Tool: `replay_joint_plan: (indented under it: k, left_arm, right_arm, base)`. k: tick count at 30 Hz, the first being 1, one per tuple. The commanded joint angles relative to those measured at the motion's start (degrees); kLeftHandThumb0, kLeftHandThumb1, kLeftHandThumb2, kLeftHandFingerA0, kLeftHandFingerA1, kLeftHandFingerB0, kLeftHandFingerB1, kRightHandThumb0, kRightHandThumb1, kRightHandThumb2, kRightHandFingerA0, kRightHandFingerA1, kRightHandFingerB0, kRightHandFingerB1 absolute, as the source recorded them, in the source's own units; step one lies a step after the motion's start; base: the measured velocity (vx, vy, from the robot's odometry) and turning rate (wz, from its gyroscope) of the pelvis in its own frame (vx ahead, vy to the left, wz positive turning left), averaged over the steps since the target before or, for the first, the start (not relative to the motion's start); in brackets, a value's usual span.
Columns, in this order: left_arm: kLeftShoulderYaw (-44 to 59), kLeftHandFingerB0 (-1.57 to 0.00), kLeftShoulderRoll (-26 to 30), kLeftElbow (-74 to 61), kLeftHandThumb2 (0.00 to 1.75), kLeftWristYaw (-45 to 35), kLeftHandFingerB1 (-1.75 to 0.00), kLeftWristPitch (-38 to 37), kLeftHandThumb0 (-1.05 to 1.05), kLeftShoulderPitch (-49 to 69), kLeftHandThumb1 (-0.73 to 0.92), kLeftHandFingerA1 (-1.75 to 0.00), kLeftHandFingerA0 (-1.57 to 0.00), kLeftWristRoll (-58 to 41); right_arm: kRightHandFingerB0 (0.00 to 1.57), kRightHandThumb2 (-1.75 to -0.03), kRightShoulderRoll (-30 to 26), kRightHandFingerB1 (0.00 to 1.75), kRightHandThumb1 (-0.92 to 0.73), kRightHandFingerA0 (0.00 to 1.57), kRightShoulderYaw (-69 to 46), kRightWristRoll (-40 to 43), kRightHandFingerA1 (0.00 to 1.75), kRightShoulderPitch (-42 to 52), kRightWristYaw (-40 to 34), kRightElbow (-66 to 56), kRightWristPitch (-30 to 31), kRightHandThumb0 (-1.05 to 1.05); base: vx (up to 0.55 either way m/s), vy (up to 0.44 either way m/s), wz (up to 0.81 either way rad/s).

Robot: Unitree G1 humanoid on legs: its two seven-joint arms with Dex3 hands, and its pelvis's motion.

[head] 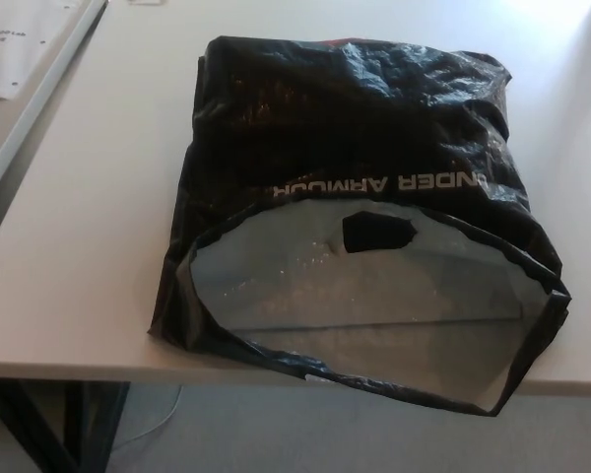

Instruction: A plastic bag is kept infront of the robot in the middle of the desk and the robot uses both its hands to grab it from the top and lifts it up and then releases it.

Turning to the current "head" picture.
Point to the grey metal desk rail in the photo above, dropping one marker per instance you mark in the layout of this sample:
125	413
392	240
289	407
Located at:
44	86

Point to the white printed paper sheet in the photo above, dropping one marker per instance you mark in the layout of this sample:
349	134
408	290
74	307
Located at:
15	44

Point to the black desk leg frame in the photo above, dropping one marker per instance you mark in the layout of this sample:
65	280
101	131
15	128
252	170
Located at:
54	424

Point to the black Under Armour plastic bag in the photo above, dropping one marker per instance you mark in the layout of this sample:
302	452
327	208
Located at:
335	123

